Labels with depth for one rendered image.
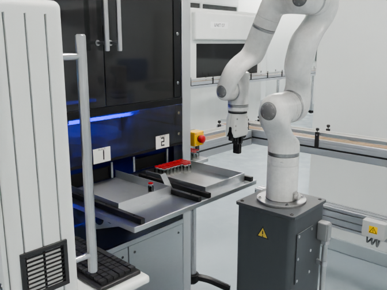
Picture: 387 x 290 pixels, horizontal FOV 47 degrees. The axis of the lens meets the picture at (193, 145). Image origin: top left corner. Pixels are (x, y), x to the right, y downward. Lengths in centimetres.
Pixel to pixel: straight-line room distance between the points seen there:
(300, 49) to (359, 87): 155
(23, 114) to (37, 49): 14
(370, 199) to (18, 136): 260
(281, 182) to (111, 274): 74
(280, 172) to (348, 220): 103
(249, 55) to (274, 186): 50
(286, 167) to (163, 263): 87
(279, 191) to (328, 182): 162
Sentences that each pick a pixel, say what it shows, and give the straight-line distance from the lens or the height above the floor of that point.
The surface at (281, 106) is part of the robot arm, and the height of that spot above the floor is 124.
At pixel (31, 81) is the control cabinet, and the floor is 138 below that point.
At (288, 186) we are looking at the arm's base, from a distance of 172.
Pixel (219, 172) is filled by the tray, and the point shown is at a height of 89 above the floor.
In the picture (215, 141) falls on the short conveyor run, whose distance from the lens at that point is 252.
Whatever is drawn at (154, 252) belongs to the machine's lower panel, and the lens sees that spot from 218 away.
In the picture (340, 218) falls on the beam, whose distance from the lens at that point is 268.
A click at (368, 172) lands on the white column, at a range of 319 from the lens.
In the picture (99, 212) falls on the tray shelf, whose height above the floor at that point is 88.
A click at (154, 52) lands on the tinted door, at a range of 199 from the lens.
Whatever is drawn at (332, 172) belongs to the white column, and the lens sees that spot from 329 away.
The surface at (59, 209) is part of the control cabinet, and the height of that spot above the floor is 108.
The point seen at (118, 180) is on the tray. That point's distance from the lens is 196.
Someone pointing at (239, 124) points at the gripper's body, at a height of 114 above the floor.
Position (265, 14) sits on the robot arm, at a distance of 170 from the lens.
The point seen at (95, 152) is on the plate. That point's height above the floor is 104.
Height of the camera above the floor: 146
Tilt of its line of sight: 13 degrees down
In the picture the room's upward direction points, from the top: straight up
